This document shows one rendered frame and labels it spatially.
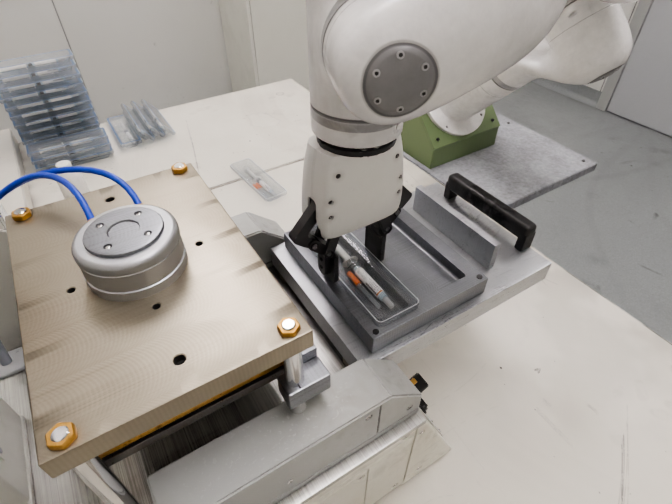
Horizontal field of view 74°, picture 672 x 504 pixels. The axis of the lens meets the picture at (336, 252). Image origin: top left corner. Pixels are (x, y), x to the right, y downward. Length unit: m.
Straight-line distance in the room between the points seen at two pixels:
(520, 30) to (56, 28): 2.66
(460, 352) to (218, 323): 0.51
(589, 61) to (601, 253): 1.49
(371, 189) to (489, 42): 0.19
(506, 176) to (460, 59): 0.93
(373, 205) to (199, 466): 0.28
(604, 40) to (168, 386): 0.86
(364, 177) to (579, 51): 0.61
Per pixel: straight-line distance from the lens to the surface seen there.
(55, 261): 0.44
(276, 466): 0.40
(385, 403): 0.43
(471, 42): 0.30
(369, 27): 0.29
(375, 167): 0.43
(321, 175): 0.41
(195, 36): 3.00
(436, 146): 1.16
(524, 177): 1.23
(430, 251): 0.58
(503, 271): 0.60
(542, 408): 0.77
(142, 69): 2.97
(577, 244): 2.34
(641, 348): 0.91
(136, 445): 0.40
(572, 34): 0.96
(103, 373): 0.34
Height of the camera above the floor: 1.37
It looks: 43 degrees down
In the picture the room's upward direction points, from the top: straight up
